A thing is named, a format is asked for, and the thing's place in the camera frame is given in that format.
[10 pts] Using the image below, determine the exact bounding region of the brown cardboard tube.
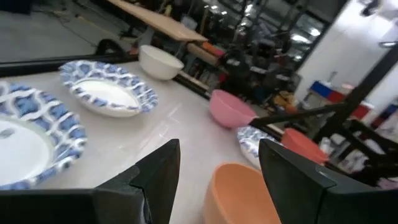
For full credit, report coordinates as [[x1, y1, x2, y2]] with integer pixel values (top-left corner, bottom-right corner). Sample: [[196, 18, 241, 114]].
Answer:
[[186, 42, 226, 67]]

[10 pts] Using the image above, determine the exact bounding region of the blue and red storage box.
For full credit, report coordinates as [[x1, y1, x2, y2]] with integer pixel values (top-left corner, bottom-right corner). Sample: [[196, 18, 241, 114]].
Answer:
[[310, 80, 374, 121]]

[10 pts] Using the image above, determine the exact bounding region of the black metal table frame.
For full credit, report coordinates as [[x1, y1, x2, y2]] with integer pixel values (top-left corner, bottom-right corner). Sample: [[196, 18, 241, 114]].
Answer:
[[0, 43, 398, 144]]

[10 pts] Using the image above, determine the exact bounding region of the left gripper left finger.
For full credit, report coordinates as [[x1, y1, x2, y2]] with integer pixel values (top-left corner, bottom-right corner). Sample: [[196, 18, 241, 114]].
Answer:
[[93, 139, 181, 224]]

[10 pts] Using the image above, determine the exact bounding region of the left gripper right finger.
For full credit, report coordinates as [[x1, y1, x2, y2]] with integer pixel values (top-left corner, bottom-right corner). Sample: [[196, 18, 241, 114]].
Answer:
[[258, 139, 398, 224]]

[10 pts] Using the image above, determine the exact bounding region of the wooden workbench top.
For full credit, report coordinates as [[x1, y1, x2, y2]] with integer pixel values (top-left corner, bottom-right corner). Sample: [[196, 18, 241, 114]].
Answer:
[[107, 0, 209, 43]]

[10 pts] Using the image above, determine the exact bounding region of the orange bowl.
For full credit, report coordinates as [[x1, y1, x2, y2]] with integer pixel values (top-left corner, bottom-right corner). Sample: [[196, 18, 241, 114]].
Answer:
[[203, 162, 282, 224]]

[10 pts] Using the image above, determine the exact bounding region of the coral red bowl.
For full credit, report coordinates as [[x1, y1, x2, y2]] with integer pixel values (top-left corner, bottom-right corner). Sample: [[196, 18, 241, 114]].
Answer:
[[281, 128, 330, 165]]

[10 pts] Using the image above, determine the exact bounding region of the pink bowl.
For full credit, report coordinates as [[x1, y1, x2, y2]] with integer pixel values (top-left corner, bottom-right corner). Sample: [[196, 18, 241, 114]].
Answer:
[[208, 89, 258, 129]]

